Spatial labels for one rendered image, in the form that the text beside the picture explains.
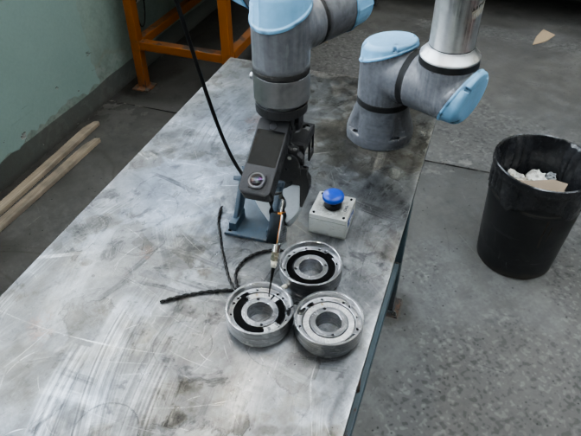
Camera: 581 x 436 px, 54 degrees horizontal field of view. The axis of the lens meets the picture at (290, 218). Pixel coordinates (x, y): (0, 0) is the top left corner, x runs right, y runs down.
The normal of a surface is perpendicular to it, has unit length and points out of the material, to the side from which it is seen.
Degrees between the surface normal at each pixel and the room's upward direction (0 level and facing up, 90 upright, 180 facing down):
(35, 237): 0
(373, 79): 90
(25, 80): 90
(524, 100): 0
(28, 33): 90
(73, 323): 0
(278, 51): 90
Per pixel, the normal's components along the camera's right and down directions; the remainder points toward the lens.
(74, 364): 0.00, -0.76
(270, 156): -0.15, -0.32
